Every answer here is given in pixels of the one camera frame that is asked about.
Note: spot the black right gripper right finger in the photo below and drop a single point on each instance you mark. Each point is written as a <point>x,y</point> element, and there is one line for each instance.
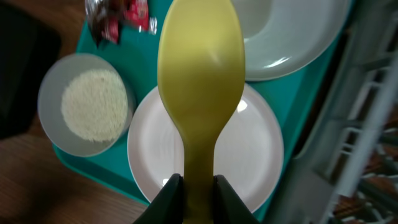
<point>228,208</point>

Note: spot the white rice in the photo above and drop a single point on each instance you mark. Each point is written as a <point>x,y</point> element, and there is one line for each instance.
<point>94,105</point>

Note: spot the grey bowl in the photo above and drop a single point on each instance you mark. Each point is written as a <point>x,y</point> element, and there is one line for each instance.
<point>50,100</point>

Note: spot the grey dishwasher rack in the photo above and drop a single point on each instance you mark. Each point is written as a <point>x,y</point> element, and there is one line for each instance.
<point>346,132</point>

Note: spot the black tray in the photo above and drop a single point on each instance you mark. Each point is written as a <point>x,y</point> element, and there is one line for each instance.
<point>29,48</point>

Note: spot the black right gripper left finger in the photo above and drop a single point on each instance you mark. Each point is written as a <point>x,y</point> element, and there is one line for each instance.
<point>167,207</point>

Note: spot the yellow plastic spoon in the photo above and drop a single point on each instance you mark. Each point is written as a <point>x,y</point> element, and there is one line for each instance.
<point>200,77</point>

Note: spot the red silver snack wrapper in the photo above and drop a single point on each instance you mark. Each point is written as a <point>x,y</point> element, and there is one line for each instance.
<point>105,18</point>

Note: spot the pink plate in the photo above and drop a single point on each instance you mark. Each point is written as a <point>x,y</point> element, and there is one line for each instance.
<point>249,151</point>

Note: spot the light grey plate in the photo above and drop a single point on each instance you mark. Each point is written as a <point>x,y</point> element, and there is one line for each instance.
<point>283,36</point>

